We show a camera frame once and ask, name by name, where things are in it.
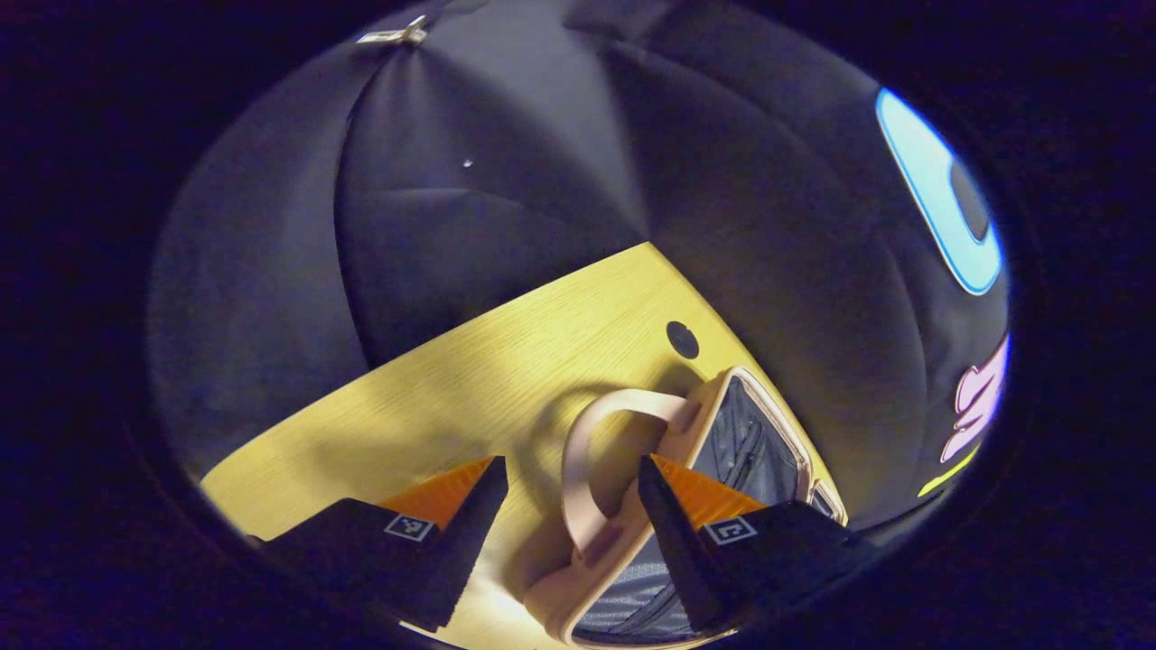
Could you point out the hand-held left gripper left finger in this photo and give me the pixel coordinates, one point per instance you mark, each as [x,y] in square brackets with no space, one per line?
[470,533]

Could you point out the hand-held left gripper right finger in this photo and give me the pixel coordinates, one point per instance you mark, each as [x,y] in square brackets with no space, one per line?
[673,542]

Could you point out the pink suitcase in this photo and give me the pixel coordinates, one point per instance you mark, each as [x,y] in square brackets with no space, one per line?
[722,433]

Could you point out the black backdrop cloth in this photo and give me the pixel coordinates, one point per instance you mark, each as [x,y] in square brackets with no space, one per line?
[497,208]

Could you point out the silver clip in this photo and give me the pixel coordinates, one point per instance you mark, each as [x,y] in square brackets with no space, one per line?
[397,36]

